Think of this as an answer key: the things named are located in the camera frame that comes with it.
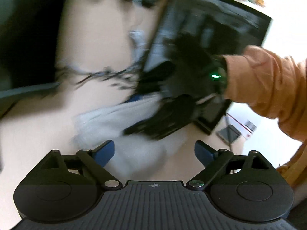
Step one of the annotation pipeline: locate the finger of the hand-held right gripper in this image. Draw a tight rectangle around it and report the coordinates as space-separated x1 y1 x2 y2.
137 61 174 95
128 92 161 103

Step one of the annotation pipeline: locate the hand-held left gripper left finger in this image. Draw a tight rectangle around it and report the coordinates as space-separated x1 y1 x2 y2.
38 139 121 190

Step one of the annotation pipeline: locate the grey striped cloth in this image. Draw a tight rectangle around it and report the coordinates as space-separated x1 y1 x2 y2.
72 95 173 173

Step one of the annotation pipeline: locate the black cable bundle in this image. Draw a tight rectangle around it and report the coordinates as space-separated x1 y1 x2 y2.
55 61 144 90

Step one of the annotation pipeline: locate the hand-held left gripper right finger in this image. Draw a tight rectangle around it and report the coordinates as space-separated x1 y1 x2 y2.
186 140 277 190

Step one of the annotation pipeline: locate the black computer monitor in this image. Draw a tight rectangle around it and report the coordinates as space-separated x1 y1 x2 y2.
0 0 63 120

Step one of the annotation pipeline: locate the person's orange clothing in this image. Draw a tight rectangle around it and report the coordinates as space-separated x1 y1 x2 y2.
276 144 307 193

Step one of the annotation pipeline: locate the white paper label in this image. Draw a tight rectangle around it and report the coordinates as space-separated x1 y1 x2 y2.
225 112 257 140

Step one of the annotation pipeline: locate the person's right forearm orange sleeve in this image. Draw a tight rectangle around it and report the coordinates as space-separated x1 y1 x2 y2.
221 45 307 147

